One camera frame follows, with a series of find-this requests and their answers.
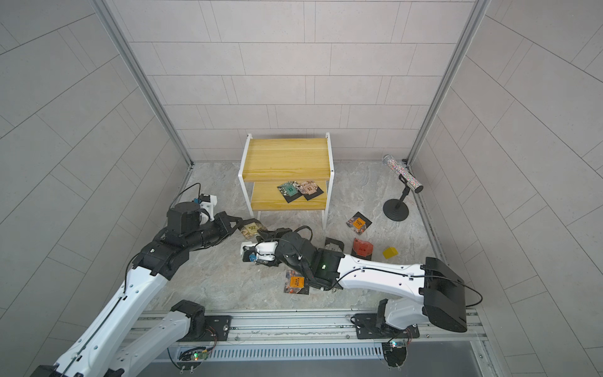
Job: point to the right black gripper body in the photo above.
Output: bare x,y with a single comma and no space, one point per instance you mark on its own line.
284,254

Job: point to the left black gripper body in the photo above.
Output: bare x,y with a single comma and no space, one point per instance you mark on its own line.
207,233

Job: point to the yellow label tea bag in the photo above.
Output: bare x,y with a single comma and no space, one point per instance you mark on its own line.
250,228

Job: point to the white label tea bag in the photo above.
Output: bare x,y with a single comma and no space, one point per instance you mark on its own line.
334,245

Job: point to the red tea bag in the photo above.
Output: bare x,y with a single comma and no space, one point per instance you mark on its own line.
362,249

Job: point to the small orange label tea bag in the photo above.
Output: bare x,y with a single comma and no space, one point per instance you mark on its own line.
359,223

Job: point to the teal label tea bag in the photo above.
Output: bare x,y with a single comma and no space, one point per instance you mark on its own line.
289,191

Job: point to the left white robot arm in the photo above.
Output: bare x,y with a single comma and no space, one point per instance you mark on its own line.
98,351

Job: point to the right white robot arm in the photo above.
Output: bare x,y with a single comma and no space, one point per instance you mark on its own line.
426,292

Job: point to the yellow wedge block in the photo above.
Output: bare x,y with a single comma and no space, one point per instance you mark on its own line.
390,252

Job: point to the left circuit board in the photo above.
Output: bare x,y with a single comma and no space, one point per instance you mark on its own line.
195,355

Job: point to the circuit board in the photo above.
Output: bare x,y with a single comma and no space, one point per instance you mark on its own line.
195,355
394,356

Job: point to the right circuit board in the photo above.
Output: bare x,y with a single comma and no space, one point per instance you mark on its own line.
394,356

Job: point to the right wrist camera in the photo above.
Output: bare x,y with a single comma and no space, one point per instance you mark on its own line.
259,247

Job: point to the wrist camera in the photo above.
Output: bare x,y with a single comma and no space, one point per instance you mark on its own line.
207,204
259,247

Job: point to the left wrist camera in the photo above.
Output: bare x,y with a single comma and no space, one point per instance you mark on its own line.
207,204

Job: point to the wooden shelf white frame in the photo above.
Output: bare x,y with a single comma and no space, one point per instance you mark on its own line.
267,163

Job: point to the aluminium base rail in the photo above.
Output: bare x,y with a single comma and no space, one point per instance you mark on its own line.
329,334

